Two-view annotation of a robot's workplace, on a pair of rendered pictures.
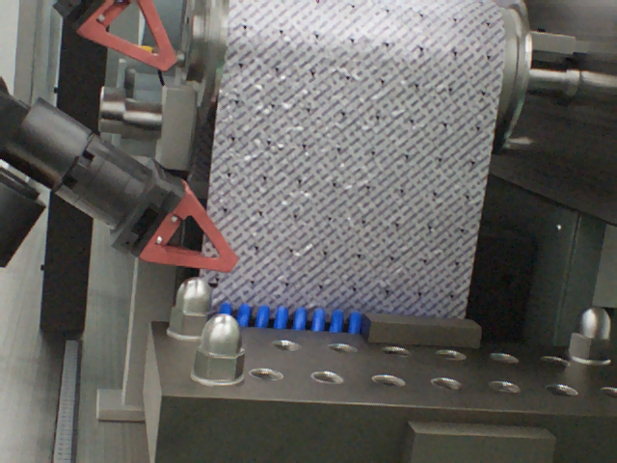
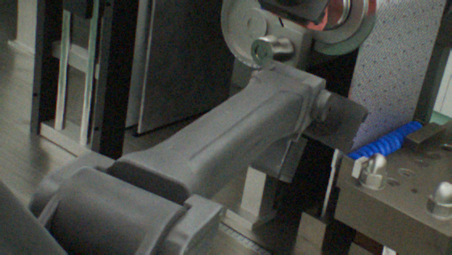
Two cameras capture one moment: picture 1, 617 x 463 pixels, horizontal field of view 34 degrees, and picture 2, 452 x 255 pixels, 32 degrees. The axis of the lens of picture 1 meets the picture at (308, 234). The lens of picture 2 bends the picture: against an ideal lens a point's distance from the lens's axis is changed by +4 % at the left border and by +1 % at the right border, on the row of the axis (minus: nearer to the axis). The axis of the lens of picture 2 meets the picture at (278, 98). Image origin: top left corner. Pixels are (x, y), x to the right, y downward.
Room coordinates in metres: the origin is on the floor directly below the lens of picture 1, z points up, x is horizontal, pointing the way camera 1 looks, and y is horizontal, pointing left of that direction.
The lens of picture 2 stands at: (0.19, 0.84, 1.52)
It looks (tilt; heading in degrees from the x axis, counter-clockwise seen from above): 23 degrees down; 316
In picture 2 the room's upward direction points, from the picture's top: 11 degrees clockwise
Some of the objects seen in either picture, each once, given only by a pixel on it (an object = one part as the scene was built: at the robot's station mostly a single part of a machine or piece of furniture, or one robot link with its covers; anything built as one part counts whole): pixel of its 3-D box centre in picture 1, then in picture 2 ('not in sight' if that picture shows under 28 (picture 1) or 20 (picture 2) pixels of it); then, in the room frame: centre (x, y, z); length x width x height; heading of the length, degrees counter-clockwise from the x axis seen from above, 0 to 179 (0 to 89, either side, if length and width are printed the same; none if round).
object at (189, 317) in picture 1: (194, 306); (375, 169); (0.75, 0.08, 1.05); 0.04 x 0.04 x 0.04
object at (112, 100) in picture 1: (111, 110); (265, 51); (0.89, 0.18, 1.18); 0.04 x 0.02 x 0.04; 13
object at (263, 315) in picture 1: (340, 330); (387, 146); (0.82, -0.04, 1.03); 0.21 x 0.04 x 0.03; 103
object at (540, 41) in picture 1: (546, 40); not in sight; (0.94, -0.19, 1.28); 0.06 x 0.05 x 0.02; 103
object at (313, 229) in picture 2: not in sight; (361, 198); (0.85, -0.03, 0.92); 0.28 x 0.04 x 0.04; 103
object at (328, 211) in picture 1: (345, 226); (387, 91); (0.84, -0.03, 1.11); 0.23 x 0.01 x 0.18; 103
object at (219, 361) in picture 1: (221, 346); (442, 198); (0.66, 0.05, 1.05); 0.04 x 0.04 x 0.04
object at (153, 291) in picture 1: (142, 253); (267, 127); (0.90, 0.15, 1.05); 0.06 x 0.05 x 0.31; 103
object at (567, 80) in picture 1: (533, 77); not in sight; (0.94, -0.18, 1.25); 0.07 x 0.04 x 0.04; 103
